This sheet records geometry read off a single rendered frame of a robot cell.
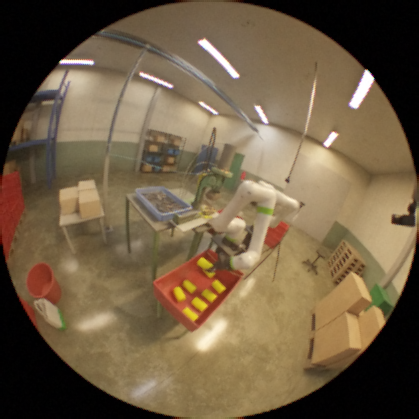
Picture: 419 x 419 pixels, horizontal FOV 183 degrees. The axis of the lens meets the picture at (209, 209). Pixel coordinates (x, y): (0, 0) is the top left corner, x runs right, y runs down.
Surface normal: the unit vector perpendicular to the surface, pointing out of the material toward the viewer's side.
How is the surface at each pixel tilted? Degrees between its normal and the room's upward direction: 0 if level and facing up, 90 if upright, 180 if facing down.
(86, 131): 90
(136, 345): 0
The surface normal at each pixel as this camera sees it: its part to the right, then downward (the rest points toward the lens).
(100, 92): 0.76, 0.47
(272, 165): -0.58, 0.17
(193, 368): 0.30, -0.86
